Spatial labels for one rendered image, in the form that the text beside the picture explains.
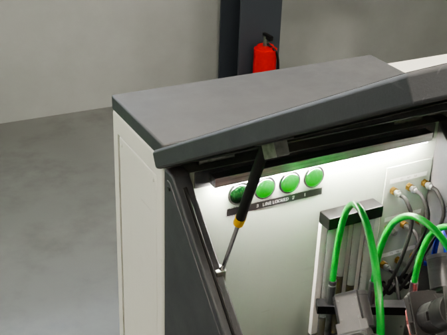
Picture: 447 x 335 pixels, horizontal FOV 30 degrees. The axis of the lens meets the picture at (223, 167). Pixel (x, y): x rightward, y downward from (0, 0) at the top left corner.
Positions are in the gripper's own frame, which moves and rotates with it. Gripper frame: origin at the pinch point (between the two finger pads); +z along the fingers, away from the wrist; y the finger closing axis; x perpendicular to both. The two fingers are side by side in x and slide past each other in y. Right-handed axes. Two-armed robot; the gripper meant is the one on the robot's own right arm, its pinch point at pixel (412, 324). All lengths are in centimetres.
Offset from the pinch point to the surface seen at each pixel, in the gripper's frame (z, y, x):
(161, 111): 10, 50, 42
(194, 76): 373, 217, -32
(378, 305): -15.4, 2.5, 11.7
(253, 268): 22.4, 17.6, 24.0
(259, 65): 323, 200, -65
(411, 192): 20.7, 31.2, -14.4
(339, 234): 11.0, 21.0, 7.5
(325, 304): 25.6, 8.7, 8.3
